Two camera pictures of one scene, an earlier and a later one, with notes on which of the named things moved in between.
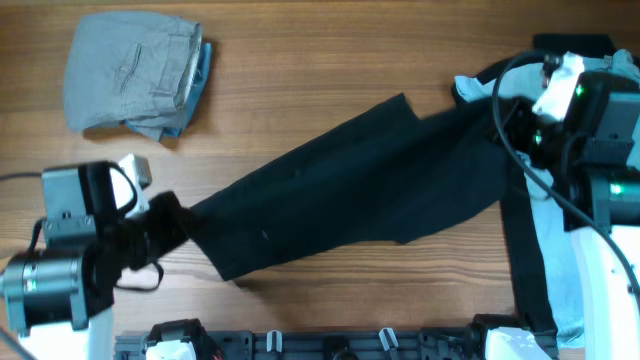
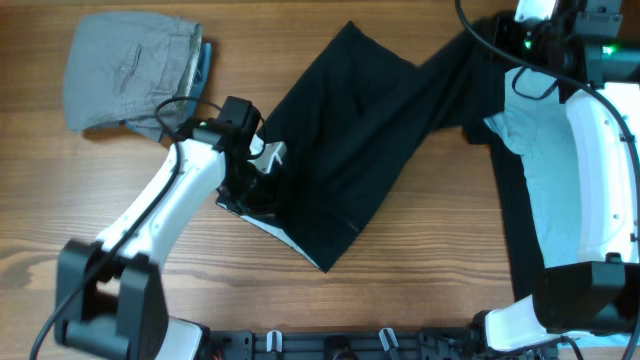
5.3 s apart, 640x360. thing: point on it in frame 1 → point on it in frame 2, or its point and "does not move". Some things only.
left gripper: (176, 222) → (265, 205)
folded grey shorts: (129, 66) does not move
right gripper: (519, 110) → (502, 31)
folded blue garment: (173, 125) does not move
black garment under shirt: (533, 302) does not move
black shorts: (389, 176) → (350, 120)
